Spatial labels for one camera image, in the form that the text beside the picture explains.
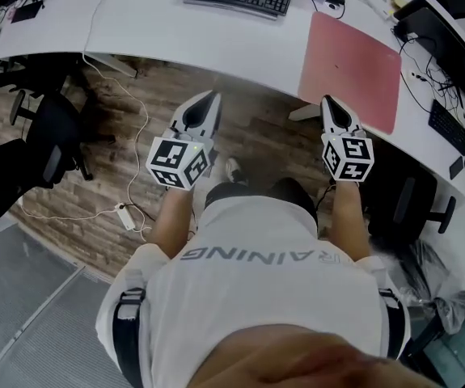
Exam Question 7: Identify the black right shoulder strap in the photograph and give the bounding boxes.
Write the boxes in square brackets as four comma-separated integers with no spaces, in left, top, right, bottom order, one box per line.
[377,287,406,360]

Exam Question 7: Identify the black phone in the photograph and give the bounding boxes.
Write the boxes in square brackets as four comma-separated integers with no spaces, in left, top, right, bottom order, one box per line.
[449,156,465,181]

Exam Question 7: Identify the pink desk mat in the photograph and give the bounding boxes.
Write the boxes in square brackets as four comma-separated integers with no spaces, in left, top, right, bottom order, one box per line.
[297,11,403,135]

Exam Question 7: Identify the white cable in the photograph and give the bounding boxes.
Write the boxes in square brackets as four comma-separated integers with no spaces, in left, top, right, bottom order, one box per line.
[20,0,153,234]

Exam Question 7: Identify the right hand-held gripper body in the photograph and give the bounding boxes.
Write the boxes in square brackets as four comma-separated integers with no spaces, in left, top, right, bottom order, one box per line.
[321,131,375,183]

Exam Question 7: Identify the clear plastic bags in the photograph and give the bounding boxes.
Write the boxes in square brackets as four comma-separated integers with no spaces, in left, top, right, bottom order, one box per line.
[400,239,465,335]

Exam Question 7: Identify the black wallet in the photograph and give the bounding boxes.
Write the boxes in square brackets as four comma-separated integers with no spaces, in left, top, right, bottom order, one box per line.
[11,1,42,24]

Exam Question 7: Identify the black office chair with armrest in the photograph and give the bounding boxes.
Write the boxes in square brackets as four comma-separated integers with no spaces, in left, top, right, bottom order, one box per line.
[366,162,458,259]

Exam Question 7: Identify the person's left forearm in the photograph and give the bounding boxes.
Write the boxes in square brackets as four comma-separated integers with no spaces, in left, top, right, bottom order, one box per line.
[146,183,201,260]

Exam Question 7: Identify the person's white shirt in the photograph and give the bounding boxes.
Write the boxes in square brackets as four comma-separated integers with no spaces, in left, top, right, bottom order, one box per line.
[95,194,412,388]

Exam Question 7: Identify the black laptop stand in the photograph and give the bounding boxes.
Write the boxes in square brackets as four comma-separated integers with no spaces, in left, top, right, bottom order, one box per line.
[392,0,465,121]

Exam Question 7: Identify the white power strip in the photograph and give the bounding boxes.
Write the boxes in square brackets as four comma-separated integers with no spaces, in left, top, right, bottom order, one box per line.
[114,201,137,232]

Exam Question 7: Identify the black shoulder strap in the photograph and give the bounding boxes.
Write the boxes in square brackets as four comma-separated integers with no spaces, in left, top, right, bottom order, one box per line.
[377,287,406,360]
[112,288,147,388]

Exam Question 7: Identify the black mesh office chair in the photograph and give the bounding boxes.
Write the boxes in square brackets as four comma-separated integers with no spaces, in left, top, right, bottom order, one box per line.
[0,65,116,222]

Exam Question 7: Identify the person's white shoe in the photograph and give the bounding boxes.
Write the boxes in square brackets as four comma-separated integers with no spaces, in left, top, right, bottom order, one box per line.
[224,157,244,184]

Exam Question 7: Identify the black left shoulder strap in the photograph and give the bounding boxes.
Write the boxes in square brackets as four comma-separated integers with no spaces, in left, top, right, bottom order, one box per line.
[112,288,147,388]

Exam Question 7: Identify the small black keyboard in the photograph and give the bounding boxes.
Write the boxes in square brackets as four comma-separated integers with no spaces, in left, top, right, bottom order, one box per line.
[427,99,465,158]

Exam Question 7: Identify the black tangled cables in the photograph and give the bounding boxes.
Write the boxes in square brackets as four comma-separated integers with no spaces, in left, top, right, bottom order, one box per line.
[393,29,465,115]

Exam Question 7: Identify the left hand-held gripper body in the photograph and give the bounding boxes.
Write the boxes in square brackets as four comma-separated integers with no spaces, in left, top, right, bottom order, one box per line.
[146,126,217,192]

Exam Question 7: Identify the person's right forearm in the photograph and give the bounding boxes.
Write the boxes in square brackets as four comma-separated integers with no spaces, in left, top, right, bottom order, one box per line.
[328,179,374,263]

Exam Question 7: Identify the person's black shorts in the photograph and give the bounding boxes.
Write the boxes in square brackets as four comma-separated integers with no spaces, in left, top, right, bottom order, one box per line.
[205,177,319,228]

